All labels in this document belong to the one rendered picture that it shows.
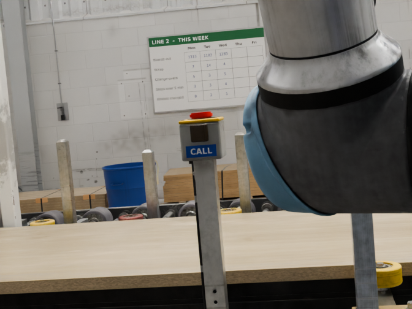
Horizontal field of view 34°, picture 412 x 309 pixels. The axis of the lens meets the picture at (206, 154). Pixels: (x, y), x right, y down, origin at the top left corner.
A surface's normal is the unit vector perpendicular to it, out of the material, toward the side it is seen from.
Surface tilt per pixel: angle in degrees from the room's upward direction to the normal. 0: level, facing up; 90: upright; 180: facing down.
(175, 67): 90
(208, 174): 90
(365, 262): 90
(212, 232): 90
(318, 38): 112
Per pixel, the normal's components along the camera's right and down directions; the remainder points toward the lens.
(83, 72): -0.07, 0.08
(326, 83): -0.31, -0.27
